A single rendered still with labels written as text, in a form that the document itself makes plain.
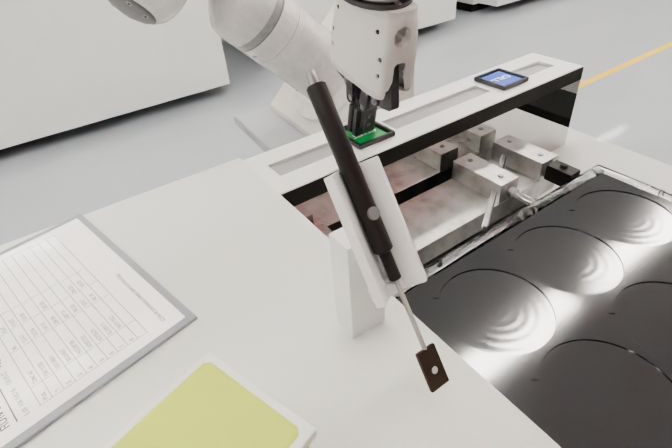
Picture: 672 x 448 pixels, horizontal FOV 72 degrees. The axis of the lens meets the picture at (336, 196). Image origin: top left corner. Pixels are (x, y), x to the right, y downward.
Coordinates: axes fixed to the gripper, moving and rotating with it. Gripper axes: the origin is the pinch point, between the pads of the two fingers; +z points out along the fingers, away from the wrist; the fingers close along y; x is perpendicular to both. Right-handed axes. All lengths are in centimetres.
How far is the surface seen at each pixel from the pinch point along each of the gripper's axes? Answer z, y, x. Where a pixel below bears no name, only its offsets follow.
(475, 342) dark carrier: 2.6, -28.4, 9.1
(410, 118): 2.6, -0.7, -8.0
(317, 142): 2.7, 1.5, 5.6
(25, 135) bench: 138, 233, 47
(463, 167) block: 5.9, -9.5, -10.3
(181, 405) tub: -10.5, -25.7, 31.6
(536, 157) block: 4.7, -14.0, -19.0
